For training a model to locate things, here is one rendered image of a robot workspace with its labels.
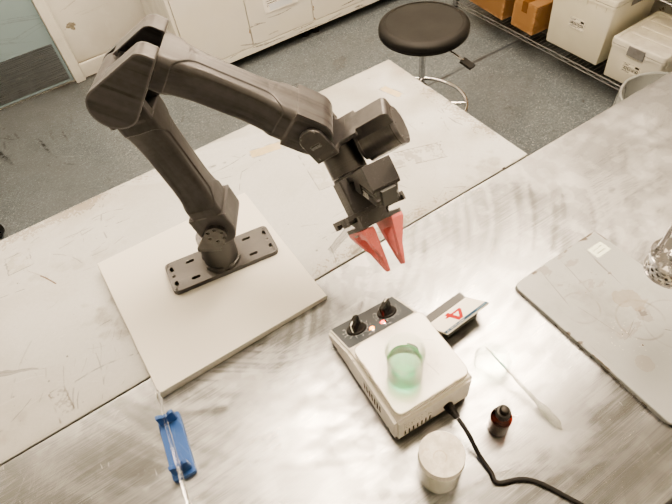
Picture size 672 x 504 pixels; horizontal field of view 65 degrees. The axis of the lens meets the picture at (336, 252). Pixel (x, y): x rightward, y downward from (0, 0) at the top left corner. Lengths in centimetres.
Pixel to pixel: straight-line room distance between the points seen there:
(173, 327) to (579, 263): 70
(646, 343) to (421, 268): 37
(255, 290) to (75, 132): 237
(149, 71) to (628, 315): 78
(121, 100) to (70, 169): 226
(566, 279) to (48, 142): 276
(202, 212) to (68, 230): 43
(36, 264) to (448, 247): 80
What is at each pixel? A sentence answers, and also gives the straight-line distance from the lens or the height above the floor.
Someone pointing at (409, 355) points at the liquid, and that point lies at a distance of 71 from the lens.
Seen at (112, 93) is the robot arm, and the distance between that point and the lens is 71.
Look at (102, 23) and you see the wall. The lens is 356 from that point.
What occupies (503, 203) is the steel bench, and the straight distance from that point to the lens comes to 107.
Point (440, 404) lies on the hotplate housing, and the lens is 77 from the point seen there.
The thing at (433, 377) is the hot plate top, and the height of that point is 99.
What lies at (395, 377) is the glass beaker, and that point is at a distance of 70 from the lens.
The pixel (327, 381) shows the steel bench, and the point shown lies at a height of 90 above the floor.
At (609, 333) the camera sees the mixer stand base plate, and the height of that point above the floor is 91.
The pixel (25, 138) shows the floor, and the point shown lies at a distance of 333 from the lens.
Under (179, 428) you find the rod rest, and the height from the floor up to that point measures 91.
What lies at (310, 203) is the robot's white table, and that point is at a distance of 107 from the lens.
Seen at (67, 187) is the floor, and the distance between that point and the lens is 286.
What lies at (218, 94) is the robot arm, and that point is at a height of 129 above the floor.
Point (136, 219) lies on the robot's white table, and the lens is 116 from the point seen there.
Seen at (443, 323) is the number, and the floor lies 92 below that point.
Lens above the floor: 166
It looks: 51 degrees down
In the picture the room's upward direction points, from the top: 8 degrees counter-clockwise
